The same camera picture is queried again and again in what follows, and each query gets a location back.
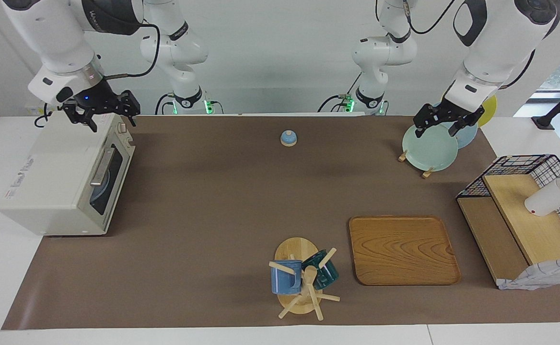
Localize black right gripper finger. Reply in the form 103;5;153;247
117;90;141;128
62;100;99;133

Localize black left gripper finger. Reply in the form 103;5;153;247
413;104;436;139
450;108;485;138

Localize oven glass door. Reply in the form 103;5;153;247
87;141;136;235

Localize light blue serving plate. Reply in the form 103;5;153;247
92;165;117;214

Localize cream toaster oven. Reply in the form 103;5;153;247
0;111;136;236

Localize yellow plate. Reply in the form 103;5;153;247
479;94;498;127

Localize light blue rack plate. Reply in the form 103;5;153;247
433;102;478;150

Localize pale green plate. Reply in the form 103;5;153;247
402;123;459;172

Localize wooden plate rack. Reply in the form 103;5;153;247
398;149;435;179

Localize white cup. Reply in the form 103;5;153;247
524;178;560;217

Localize wooden tray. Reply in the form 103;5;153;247
349;216;462;286

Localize wooden step shelf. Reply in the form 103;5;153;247
457;174;560;287

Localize brown table mat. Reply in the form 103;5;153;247
1;114;560;330

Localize white grid pattern cloth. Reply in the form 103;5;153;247
497;258;560;291

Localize wooden mug tree stand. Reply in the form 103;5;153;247
268;237;341;321

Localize dark green mug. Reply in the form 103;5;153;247
301;249;340;291

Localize blue mug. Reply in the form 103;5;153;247
270;259;303;295

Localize black base cable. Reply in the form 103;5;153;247
317;72;363;114
154;92;175;115

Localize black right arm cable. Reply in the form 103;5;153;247
103;22;162;80

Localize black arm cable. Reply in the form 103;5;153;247
103;22;162;80
375;0;560;92

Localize coiled black power cable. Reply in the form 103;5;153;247
34;102;66;128

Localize wire and wood shelf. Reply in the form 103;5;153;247
456;154;560;288

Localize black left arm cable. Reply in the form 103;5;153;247
375;0;560;92

